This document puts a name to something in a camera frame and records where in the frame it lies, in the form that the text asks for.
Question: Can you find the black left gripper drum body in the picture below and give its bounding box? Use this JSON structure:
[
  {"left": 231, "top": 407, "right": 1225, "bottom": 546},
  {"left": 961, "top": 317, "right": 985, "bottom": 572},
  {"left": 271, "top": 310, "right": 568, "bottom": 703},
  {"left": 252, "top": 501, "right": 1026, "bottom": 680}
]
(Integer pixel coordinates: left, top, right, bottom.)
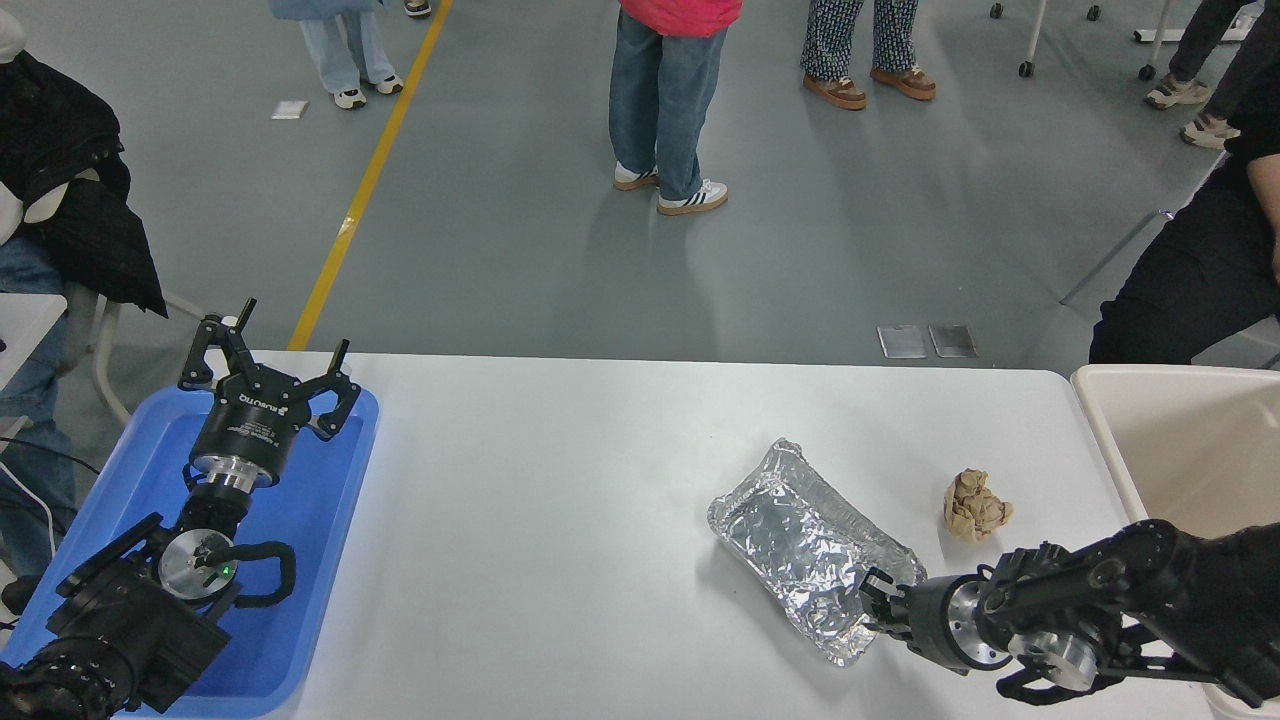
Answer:
[{"left": 189, "top": 370, "right": 314, "bottom": 471}]

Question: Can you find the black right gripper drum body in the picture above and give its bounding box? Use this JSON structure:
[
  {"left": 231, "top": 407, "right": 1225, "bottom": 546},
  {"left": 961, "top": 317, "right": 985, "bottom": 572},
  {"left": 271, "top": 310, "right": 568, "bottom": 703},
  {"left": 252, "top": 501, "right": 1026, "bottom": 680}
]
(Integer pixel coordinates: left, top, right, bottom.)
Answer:
[{"left": 905, "top": 575, "right": 971, "bottom": 673}]

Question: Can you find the rectangular silver foil plate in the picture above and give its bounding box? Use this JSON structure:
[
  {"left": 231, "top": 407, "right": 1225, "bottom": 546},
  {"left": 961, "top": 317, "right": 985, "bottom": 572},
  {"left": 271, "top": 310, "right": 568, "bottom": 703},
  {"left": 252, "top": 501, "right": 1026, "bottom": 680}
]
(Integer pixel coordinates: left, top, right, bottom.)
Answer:
[{"left": 708, "top": 437, "right": 928, "bottom": 668}]

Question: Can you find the crumpled tan paper ball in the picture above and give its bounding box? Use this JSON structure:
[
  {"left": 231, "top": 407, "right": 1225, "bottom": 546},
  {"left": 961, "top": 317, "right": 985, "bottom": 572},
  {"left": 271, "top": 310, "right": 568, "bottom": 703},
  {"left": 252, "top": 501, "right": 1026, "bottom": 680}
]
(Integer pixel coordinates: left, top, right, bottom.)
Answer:
[{"left": 943, "top": 468, "right": 1015, "bottom": 543}]

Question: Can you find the white chair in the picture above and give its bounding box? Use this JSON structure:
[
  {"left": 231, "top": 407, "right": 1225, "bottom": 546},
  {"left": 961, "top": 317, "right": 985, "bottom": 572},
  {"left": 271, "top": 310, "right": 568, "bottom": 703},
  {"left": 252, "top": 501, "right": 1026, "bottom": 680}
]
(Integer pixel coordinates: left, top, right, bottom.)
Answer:
[{"left": 62, "top": 285, "right": 206, "bottom": 428}]

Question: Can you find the blue plastic tray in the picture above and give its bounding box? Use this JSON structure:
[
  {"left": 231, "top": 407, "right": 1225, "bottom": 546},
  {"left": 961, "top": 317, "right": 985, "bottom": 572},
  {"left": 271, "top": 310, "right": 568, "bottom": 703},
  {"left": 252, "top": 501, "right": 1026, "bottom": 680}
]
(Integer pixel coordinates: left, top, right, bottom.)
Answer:
[{"left": 0, "top": 385, "right": 381, "bottom": 719}]

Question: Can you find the small white side table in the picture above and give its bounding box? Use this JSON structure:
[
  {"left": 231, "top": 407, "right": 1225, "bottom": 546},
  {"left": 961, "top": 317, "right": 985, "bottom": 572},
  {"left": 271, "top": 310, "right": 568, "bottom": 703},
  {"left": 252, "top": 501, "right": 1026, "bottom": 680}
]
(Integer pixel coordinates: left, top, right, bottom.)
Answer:
[{"left": 0, "top": 293, "right": 67, "bottom": 391}]

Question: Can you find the large pale plastic bin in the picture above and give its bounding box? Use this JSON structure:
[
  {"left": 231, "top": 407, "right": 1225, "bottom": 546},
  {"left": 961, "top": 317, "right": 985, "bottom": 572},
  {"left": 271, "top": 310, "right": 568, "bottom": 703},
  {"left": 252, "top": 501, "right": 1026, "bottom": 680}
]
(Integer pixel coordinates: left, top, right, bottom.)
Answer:
[{"left": 1070, "top": 363, "right": 1280, "bottom": 720}]

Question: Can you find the white wheeled stand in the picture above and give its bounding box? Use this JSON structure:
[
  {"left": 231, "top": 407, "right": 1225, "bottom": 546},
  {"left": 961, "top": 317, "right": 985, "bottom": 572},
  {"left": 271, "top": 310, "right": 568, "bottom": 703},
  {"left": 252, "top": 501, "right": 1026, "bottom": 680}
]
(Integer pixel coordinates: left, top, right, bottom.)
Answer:
[
  {"left": 1133, "top": 0, "right": 1256, "bottom": 82},
  {"left": 989, "top": 0, "right": 1103, "bottom": 79}
]

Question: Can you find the thin black cable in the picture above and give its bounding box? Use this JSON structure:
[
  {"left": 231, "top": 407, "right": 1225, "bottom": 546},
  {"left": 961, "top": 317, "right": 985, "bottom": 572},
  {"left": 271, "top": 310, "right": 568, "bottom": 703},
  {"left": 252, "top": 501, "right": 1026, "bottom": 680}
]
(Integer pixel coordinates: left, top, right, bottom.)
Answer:
[{"left": 0, "top": 437, "right": 103, "bottom": 473}]

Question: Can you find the thin white cable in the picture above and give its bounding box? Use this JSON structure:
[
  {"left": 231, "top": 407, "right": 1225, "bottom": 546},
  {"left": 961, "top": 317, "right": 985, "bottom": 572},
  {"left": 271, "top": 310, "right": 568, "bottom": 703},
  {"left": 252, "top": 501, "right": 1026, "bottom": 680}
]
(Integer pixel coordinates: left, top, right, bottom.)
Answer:
[{"left": 0, "top": 460, "right": 58, "bottom": 579}]

